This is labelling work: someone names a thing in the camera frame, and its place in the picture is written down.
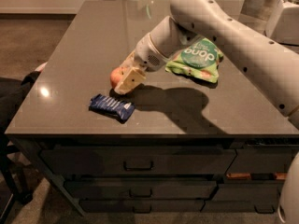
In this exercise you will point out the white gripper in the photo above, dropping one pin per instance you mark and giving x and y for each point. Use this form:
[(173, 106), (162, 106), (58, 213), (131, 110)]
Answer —
[(145, 55)]

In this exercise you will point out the green chip bag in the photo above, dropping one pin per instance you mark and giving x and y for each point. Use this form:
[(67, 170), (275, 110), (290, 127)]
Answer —
[(199, 60)]

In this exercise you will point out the middle right drawer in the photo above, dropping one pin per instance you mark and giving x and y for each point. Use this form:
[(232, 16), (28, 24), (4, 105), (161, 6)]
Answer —
[(248, 192)]

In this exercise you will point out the blue rxbar wrapper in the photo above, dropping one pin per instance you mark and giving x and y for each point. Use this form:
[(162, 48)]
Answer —
[(112, 107)]

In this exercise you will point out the drawer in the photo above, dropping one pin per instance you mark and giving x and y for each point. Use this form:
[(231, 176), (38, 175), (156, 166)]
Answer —
[(261, 161), (141, 189), (248, 192), (225, 206), (138, 160), (141, 206)]

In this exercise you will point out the grey box on counter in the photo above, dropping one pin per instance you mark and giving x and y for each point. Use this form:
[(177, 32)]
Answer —
[(258, 9)]

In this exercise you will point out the dark grey drawer cabinet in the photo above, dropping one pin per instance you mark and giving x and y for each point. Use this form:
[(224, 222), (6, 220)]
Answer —
[(163, 175)]

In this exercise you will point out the top left drawer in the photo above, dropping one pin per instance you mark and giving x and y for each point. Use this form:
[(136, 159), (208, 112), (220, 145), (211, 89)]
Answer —
[(138, 160)]

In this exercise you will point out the bottom right drawer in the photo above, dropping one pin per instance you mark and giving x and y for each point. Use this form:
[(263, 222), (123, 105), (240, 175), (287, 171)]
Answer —
[(225, 206)]

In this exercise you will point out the red apple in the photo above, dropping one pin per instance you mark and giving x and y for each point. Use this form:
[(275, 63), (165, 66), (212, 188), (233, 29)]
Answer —
[(116, 76)]

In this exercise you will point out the middle left drawer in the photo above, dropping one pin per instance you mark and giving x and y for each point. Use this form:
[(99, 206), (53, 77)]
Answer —
[(141, 189)]

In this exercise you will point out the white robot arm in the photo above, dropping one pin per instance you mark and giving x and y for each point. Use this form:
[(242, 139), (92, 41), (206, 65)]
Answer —
[(272, 68)]

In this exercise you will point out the bottom left drawer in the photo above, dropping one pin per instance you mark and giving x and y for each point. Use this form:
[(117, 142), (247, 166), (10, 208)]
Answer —
[(141, 206)]

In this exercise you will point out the top right drawer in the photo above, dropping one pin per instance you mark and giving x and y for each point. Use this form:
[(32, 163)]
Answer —
[(261, 161)]

